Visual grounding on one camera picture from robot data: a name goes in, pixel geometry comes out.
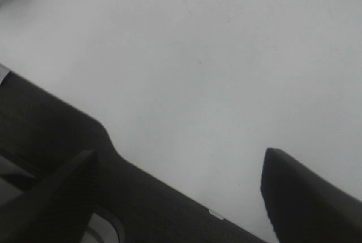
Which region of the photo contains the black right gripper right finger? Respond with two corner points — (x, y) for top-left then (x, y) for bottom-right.
(261, 148), (361, 242)

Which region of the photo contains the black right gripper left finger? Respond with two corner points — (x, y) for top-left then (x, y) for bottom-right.
(1, 151), (99, 242)

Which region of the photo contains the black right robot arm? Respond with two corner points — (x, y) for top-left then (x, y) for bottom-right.
(1, 70), (361, 242)

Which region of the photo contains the white microwave oven body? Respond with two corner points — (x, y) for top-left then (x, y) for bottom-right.
(1, 0), (361, 242)

